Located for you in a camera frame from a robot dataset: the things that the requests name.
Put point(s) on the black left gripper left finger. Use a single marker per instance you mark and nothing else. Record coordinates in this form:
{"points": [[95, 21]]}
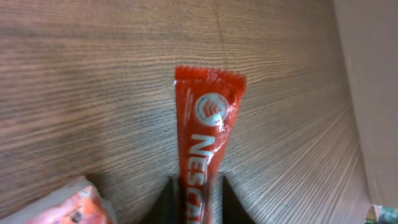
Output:
{"points": [[165, 209]]}

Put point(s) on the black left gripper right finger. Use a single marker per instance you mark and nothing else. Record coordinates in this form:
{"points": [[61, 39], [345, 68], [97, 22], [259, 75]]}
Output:
{"points": [[232, 210]]}

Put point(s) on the small red carton box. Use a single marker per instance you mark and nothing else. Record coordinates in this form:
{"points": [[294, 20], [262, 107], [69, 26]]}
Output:
{"points": [[77, 202]]}

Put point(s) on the red Nescafe stick sachet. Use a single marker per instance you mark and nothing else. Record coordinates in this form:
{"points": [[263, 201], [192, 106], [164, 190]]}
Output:
{"points": [[207, 105]]}

